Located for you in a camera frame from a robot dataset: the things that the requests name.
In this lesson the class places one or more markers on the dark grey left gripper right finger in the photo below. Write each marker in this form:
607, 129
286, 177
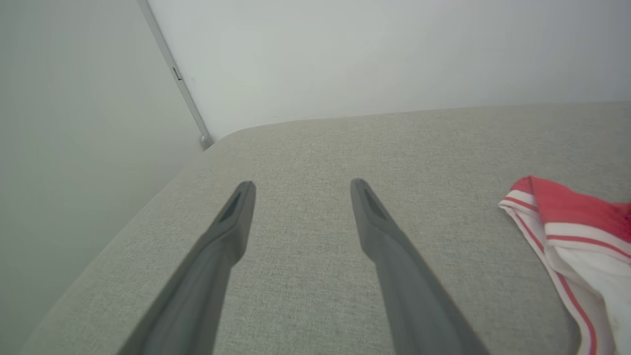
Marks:
409, 291

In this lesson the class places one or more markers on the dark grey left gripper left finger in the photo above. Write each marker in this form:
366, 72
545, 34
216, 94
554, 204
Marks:
202, 286

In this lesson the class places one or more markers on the red and white garment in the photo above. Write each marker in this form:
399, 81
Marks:
586, 236

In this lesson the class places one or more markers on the grey metal pole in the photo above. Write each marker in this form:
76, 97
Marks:
177, 74

